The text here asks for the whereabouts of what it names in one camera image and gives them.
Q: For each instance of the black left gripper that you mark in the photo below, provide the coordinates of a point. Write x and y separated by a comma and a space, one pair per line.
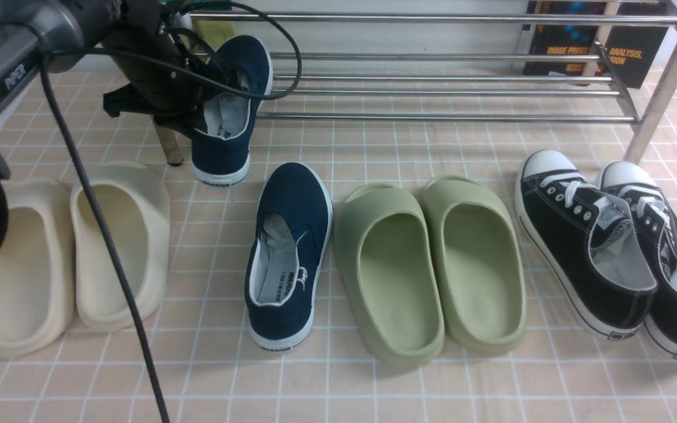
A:
172, 100

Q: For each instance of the navy slip-on shoe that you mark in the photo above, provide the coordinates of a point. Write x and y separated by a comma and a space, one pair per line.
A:
293, 228
221, 146

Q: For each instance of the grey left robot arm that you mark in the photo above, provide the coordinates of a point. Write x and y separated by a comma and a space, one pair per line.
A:
53, 35

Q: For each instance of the metal shoe rack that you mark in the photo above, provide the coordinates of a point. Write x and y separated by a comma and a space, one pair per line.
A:
498, 52

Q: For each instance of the yellow green book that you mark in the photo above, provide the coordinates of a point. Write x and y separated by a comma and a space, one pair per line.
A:
215, 33

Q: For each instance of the right cream foam slide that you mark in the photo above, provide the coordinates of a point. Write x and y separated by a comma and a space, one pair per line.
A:
137, 209

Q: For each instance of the cream foam slide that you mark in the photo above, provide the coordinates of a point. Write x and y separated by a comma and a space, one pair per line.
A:
37, 267
137, 209

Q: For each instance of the left cream foam slide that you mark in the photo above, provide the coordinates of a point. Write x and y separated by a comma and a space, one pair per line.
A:
37, 267

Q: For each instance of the left green foam slide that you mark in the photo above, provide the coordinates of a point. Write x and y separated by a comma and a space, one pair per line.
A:
382, 250

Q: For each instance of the green foam slide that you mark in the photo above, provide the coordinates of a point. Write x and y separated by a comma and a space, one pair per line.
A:
477, 264
382, 250

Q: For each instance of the right green foam slide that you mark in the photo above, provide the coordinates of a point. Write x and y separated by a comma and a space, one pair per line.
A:
477, 264

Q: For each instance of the left black canvas sneaker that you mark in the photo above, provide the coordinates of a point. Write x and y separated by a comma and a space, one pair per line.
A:
589, 240

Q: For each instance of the black canvas sneaker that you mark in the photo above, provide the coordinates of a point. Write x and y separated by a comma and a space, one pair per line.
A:
656, 230
589, 240

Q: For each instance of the right black canvas sneaker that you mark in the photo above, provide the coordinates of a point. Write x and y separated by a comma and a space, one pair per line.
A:
656, 230

